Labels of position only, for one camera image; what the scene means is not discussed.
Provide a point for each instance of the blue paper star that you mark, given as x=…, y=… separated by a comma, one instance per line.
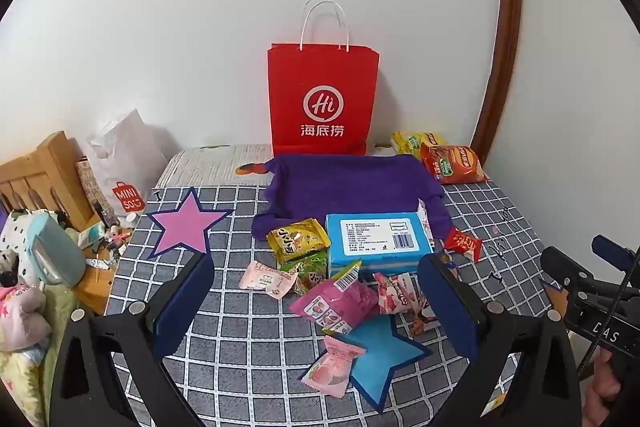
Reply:
x=385, y=357

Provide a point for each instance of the blue tissue pack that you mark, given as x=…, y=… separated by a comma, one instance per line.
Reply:
x=375, y=234

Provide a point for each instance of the wooden nightstand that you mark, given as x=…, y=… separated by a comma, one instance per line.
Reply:
x=97, y=292

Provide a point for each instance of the pale pink snack packet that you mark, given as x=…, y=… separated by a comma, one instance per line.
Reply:
x=262, y=278

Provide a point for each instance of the green snack packet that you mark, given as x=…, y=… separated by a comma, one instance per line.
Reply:
x=310, y=268

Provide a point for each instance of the magenta snack packet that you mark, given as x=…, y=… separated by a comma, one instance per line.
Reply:
x=340, y=299

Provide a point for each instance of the red paper bag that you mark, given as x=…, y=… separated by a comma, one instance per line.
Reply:
x=320, y=72

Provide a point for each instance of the yellow chips bag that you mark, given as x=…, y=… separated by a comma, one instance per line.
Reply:
x=415, y=141

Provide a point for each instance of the yellow snack packet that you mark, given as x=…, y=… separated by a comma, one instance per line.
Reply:
x=295, y=239

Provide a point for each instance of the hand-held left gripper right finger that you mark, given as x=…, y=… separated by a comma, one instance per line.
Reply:
x=445, y=302

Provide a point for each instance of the purple towel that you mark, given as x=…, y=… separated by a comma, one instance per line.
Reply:
x=345, y=187

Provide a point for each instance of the white plastic shopping bag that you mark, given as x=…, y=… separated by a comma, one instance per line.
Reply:
x=125, y=157

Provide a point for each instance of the pink paper star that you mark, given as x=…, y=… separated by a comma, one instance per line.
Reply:
x=182, y=224

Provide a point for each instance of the grey checkered bedsheet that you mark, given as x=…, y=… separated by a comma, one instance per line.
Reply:
x=240, y=347

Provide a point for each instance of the pink cloth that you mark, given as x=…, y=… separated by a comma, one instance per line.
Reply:
x=22, y=317

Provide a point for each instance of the orange chips bag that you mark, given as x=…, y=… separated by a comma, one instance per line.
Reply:
x=452, y=164

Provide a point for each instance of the person's right hand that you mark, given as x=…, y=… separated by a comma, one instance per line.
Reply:
x=607, y=402

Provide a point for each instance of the patterned paper bag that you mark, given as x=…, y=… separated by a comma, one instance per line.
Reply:
x=92, y=189

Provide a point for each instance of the light blue appliance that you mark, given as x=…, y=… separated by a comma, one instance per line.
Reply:
x=55, y=257

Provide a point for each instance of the white spotted cloth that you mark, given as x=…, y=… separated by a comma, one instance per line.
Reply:
x=12, y=242

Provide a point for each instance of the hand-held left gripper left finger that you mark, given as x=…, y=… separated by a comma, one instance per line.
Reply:
x=182, y=302

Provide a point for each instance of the peach print pink packet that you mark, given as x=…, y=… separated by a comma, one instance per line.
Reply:
x=335, y=364

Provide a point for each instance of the brown wooden door frame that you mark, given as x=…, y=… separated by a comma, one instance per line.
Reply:
x=505, y=32

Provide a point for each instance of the panda print snack packet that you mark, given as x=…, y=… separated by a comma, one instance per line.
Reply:
x=395, y=294

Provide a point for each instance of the wooden bed headboard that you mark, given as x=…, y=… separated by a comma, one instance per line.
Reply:
x=55, y=162

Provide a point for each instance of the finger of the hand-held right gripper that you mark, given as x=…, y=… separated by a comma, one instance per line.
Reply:
x=607, y=251
x=557, y=264

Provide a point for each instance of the small red snack packet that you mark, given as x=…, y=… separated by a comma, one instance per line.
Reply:
x=462, y=243

